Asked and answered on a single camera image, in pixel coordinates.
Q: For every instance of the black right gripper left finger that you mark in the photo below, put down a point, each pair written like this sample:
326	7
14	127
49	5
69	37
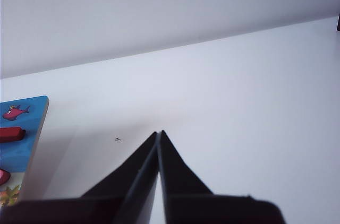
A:
106	208

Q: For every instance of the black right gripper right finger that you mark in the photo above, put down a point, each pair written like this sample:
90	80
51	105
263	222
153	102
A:
202	208

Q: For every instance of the colourful wooden puzzle board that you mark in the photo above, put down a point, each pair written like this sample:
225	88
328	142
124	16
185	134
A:
29	155

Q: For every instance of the pink sign puzzle piece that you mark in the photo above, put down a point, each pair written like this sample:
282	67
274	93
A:
4	177

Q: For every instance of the red bar sign piece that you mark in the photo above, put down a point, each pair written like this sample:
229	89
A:
10	134

